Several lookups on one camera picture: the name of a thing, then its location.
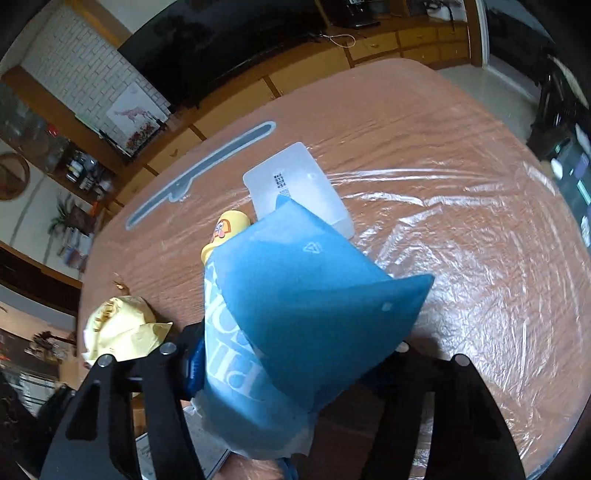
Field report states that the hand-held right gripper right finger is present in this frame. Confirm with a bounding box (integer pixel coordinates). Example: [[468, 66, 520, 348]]
[[364, 342, 527, 480]]

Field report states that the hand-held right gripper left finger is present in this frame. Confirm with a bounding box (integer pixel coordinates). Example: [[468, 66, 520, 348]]
[[41, 323, 206, 480]]

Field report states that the yellow wrapper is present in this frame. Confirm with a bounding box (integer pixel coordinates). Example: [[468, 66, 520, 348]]
[[81, 295, 174, 366]]

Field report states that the blue plastic bag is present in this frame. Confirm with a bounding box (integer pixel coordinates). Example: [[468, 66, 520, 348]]
[[191, 194, 435, 462]]

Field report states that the translucent white plastic lid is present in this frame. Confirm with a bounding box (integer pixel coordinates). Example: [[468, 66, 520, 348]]
[[243, 142, 355, 239]]

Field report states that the white printed paper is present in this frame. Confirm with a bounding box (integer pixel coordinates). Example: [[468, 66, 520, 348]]
[[134, 402, 232, 480]]

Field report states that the yellow cartoon bottle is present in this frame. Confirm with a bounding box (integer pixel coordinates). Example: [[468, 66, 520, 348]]
[[201, 210, 253, 267]]

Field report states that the grey strip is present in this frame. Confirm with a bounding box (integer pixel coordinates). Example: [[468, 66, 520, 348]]
[[125, 121, 277, 232]]

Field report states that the green potted plant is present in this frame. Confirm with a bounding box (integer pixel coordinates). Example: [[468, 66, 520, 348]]
[[48, 193, 95, 241]]

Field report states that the framed animal picture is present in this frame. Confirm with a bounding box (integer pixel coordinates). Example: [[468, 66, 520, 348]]
[[105, 82, 168, 158]]

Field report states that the wooden drawer cabinet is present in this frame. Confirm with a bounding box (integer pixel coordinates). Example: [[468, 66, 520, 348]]
[[107, 21, 472, 213]]

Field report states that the black television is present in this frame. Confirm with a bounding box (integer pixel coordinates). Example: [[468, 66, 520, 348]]
[[117, 0, 329, 112]]

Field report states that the black coffee machine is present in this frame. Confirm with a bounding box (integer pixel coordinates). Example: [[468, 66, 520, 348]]
[[344, 0, 382, 29]]

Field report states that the round wooden frame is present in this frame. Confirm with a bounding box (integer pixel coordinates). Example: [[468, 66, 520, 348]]
[[0, 153, 31, 202]]

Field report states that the white cable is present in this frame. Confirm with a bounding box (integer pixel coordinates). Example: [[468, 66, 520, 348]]
[[322, 28, 357, 48]]

